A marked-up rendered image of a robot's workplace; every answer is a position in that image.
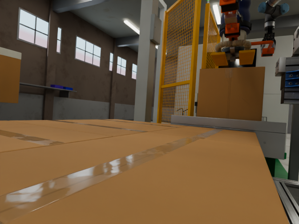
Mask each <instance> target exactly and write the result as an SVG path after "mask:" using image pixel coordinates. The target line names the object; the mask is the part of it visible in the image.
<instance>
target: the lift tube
mask: <svg viewBox="0 0 299 224"><path fill-rule="evenodd" d="M250 6H251V0H242V1H239V10H238V12H239V13H240V14H242V16H243V20H246V21H249V22H250V19H251V15H250V11H249V9H250ZM224 15H225V13H222V16H221V20H220V23H221V25H222V24H223V23H225V20H224ZM237 20H240V17H239V15H237ZM241 30H244V31H246V35H248V34H249V33H250V30H249V28H248V27H246V26H241ZM224 31H225V30H224V29H223V30H222V31H221V32H220V34H219V35H220V36H221V37H222V36H223V34H224Z"/></svg>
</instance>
